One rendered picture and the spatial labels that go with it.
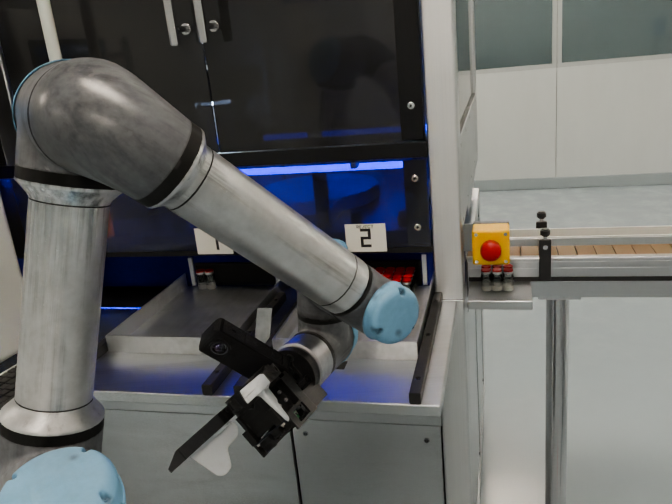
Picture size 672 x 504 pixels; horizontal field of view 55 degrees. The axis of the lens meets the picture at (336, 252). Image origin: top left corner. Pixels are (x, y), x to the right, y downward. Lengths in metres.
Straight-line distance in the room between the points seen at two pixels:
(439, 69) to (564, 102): 4.68
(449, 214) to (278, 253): 0.65
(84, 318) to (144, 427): 1.01
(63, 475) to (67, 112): 0.36
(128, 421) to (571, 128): 4.84
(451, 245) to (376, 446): 0.52
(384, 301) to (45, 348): 0.38
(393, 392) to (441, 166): 0.47
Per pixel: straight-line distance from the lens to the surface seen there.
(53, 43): 1.46
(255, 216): 0.68
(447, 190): 1.29
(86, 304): 0.78
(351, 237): 1.34
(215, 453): 0.81
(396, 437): 1.54
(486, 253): 1.29
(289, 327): 1.26
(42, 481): 0.75
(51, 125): 0.66
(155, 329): 1.40
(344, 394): 1.05
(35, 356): 0.80
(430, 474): 1.59
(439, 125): 1.27
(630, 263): 1.47
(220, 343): 0.81
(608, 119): 5.97
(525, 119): 5.91
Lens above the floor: 1.41
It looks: 18 degrees down
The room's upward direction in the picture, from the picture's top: 6 degrees counter-clockwise
